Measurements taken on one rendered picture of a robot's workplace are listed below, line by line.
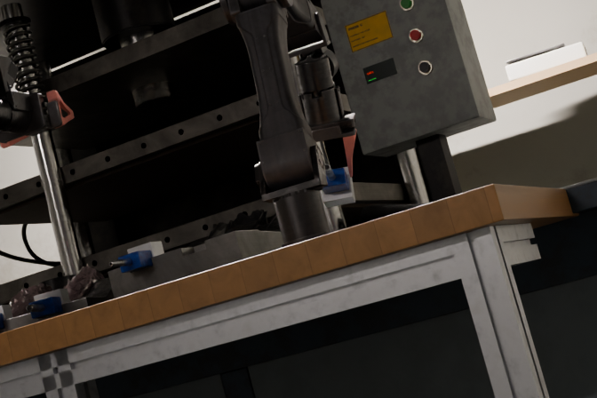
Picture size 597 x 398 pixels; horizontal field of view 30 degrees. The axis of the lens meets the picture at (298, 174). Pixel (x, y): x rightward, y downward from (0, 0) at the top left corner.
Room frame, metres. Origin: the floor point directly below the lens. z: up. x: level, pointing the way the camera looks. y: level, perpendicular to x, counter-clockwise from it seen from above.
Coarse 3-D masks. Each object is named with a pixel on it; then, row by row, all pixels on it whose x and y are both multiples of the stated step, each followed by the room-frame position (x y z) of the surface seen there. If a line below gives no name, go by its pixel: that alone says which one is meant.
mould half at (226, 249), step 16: (272, 224) 2.09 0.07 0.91; (208, 240) 1.84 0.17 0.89; (224, 240) 1.83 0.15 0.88; (240, 240) 1.83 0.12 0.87; (256, 240) 1.88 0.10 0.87; (272, 240) 1.94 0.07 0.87; (160, 256) 1.88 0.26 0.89; (176, 256) 1.87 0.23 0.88; (192, 256) 1.85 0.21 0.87; (208, 256) 1.84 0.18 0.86; (224, 256) 1.83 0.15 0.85; (240, 256) 1.82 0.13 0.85; (112, 272) 1.92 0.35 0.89; (144, 272) 1.89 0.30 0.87; (160, 272) 1.88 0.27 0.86; (176, 272) 1.87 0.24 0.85; (192, 272) 1.86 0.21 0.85; (112, 288) 1.92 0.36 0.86; (128, 288) 1.91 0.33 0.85; (144, 288) 1.90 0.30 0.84
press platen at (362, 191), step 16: (368, 192) 2.93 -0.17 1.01; (384, 192) 3.05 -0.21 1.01; (400, 192) 3.17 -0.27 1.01; (240, 208) 2.72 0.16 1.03; (256, 208) 2.70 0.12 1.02; (272, 208) 2.68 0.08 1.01; (192, 224) 2.77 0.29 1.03; (208, 224) 2.76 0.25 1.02; (144, 240) 2.83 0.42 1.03; (160, 240) 2.81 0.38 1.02; (176, 240) 2.79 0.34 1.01; (192, 240) 2.78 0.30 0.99; (96, 256) 2.89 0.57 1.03; (112, 256) 2.87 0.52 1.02; (48, 272) 2.96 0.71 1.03; (0, 288) 3.02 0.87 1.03; (16, 288) 3.00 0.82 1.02; (0, 304) 3.04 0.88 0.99
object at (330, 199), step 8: (328, 168) 1.76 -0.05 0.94; (344, 168) 1.84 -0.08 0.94; (328, 176) 1.77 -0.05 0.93; (336, 176) 1.79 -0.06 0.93; (344, 176) 1.79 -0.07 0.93; (328, 184) 1.79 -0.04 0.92; (336, 184) 1.79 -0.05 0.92; (344, 184) 1.79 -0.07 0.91; (352, 184) 1.85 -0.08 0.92; (328, 192) 1.83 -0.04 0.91; (336, 192) 1.83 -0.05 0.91; (344, 192) 1.83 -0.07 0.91; (352, 192) 1.83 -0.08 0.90; (328, 200) 1.83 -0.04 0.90; (336, 200) 1.83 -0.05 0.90; (344, 200) 1.84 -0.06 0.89; (352, 200) 1.84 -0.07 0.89
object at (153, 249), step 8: (136, 248) 1.90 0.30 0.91; (144, 248) 1.90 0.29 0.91; (152, 248) 1.89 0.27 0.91; (160, 248) 1.92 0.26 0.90; (128, 256) 1.87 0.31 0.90; (136, 256) 1.86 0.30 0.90; (144, 256) 1.87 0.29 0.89; (152, 256) 1.89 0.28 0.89; (112, 264) 1.81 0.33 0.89; (120, 264) 1.83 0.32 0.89; (128, 264) 1.85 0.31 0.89; (136, 264) 1.86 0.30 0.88; (144, 264) 1.87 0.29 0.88; (152, 264) 1.89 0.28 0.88; (128, 272) 1.89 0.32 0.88
